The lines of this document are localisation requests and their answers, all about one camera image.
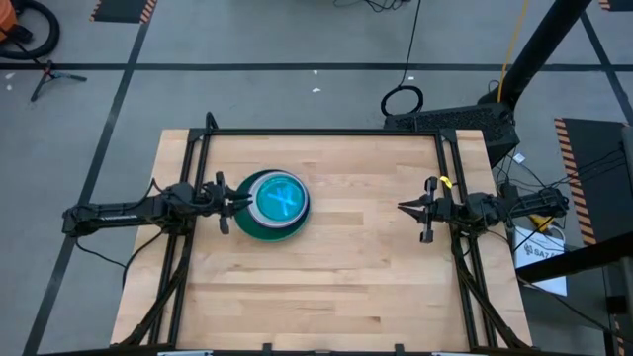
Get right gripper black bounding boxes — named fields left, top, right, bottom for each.
left=397, top=176, right=464, bottom=244

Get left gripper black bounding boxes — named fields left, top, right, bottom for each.
left=195, top=170, right=253, bottom=236

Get cream plastic plate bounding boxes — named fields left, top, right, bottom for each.
left=246, top=171, right=311, bottom=229

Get blue translucent plastic plate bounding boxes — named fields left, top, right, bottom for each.
left=255, top=173, right=307, bottom=223

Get black plastic plate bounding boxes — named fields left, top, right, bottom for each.
left=236, top=169, right=312, bottom=233

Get green plastic plate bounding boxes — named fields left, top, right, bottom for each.
left=232, top=169, right=312, bottom=243

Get white printed box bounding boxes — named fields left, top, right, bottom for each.
left=511, top=225, right=569, bottom=298

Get black metal beam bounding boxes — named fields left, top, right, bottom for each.
left=515, top=231, right=633, bottom=284

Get black tripod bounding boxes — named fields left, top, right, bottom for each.
left=29, top=59, right=89, bottom=104

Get orange shop vacuum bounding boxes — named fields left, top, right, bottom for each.
left=0, top=0, right=19, bottom=32

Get black aluminium table frame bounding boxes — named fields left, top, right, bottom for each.
left=113, top=112, right=533, bottom=356

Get black cable with loop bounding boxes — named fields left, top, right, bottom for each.
left=379, top=0, right=425, bottom=118

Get yellow cable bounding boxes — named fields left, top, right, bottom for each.
left=496, top=0, right=531, bottom=104

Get thick black post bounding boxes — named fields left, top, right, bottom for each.
left=477, top=0, right=593, bottom=111

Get black floor cables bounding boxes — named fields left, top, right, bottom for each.
left=331, top=0, right=412, bottom=14

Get black vacuum hose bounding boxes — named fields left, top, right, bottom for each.
left=0, top=0, right=61, bottom=61

